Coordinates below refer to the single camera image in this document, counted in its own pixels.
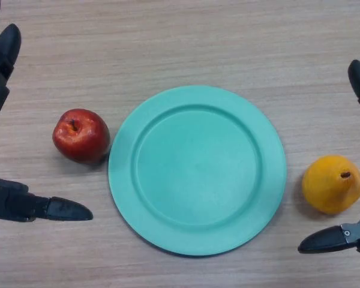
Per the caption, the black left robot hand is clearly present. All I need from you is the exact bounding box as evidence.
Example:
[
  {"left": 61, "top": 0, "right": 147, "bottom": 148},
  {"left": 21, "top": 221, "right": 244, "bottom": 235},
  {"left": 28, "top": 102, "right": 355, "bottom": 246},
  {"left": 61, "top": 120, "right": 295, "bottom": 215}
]
[{"left": 0, "top": 0, "right": 94, "bottom": 223}]

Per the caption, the yellow pear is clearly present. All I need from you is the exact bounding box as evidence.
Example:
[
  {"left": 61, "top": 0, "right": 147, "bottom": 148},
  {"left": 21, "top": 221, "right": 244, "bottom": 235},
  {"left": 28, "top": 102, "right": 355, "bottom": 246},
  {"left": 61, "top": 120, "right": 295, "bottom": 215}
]
[{"left": 301, "top": 154, "right": 360, "bottom": 215}]

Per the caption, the red apple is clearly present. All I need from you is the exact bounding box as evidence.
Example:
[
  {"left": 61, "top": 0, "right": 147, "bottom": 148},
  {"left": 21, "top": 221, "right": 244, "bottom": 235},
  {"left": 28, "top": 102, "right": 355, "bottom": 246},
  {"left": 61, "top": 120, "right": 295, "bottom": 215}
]
[{"left": 52, "top": 108, "right": 111, "bottom": 164}]

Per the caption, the green round plate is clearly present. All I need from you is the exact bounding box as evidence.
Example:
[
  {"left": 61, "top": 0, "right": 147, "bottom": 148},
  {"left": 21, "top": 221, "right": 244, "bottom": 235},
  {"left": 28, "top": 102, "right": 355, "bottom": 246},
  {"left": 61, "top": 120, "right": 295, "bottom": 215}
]
[{"left": 107, "top": 85, "right": 287, "bottom": 257}]

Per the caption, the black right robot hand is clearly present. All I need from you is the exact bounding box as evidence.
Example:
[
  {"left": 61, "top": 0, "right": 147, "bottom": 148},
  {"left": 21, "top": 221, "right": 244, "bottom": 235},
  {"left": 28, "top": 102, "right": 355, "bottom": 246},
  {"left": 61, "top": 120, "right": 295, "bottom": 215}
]
[{"left": 298, "top": 22, "right": 360, "bottom": 254}]

